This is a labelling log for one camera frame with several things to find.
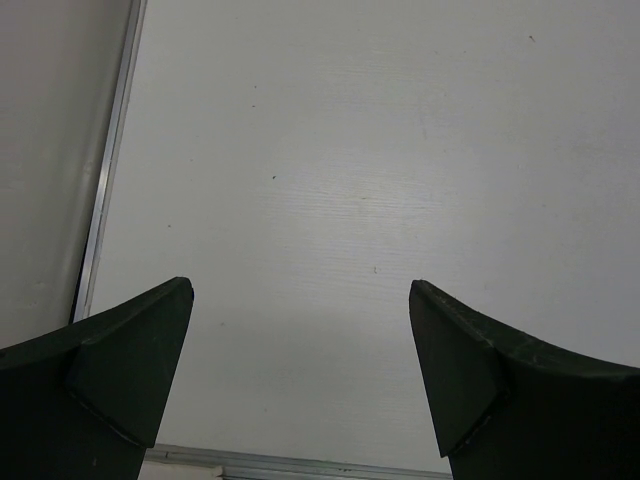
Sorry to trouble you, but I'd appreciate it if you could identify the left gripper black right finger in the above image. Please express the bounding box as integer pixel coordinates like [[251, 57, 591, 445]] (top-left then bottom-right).
[[409, 280, 639, 479]]

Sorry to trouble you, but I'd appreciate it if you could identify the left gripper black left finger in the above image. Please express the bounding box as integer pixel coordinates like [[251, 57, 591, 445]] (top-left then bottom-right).
[[1, 277, 194, 479]]

